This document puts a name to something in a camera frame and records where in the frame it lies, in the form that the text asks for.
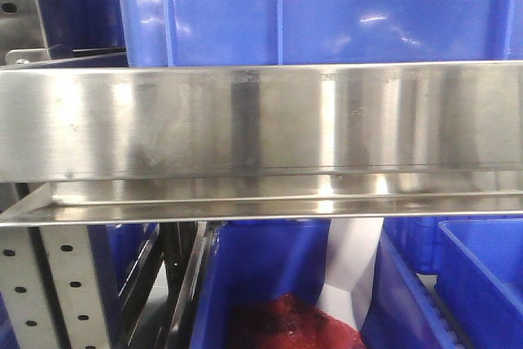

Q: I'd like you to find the white paper sheet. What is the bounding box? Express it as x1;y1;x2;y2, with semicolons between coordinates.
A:
317;217;383;330

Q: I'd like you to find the blue tray lower right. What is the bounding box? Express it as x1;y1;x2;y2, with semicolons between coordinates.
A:
436;218;522;348

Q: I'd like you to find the perforated steel shelf post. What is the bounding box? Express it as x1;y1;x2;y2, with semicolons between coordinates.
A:
0;185;112;349

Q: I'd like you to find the blue bin lower middle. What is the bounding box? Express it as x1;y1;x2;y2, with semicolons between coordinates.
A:
190;220;331;348

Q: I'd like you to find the red mesh bag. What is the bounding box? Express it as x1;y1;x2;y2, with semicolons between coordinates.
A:
224;293;366;348

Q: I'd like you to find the stainless steel shelf rail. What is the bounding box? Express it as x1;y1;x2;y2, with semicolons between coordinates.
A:
1;61;522;226

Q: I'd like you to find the dark blue bin upper left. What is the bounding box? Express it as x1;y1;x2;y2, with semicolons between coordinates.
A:
36;0;125;60

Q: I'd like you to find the large blue bin upper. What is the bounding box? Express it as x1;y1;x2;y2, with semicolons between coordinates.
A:
120;0;522;66

